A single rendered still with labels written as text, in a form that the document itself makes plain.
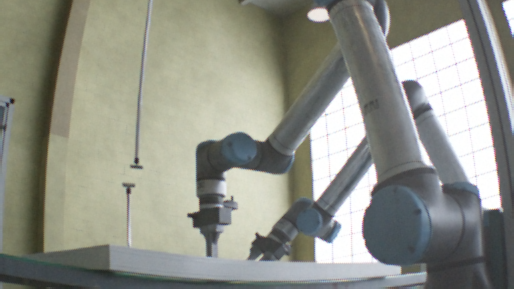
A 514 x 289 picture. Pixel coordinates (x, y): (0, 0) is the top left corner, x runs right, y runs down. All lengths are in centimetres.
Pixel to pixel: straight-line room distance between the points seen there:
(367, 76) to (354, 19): 15
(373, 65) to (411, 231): 37
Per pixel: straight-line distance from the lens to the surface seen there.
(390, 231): 87
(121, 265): 130
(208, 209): 150
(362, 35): 108
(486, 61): 125
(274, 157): 148
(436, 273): 103
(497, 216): 114
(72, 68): 877
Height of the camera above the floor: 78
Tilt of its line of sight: 21 degrees up
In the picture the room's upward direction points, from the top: 1 degrees counter-clockwise
